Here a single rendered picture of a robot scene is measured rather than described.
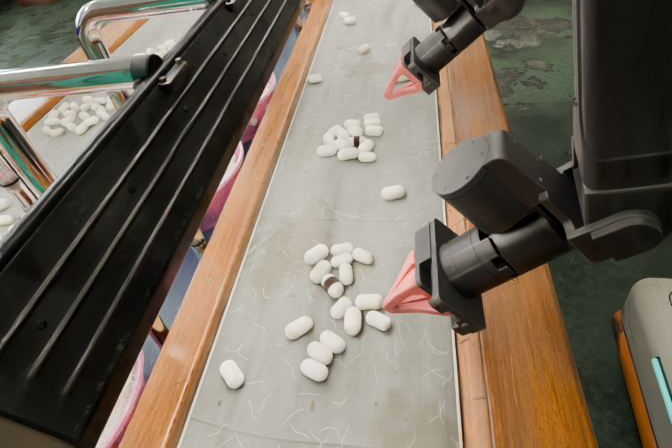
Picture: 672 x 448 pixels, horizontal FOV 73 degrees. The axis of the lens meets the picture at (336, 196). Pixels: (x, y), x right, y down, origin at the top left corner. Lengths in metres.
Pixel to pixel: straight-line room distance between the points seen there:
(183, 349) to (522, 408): 0.38
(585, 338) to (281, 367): 1.07
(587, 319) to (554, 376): 1.00
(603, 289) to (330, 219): 1.08
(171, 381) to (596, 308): 1.25
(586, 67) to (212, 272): 0.52
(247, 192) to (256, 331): 0.26
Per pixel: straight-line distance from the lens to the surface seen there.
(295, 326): 0.58
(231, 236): 0.71
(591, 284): 1.62
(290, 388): 0.57
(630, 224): 0.36
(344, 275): 0.61
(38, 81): 0.40
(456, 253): 0.43
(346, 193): 0.75
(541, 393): 0.53
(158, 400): 0.59
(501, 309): 0.57
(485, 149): 0.36
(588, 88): 0.32
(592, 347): 1.49
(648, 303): 1.27
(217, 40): 0.42
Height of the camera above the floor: 1.24
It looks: 41 degrees down
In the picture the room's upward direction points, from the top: 12 degrees counter-clockwise
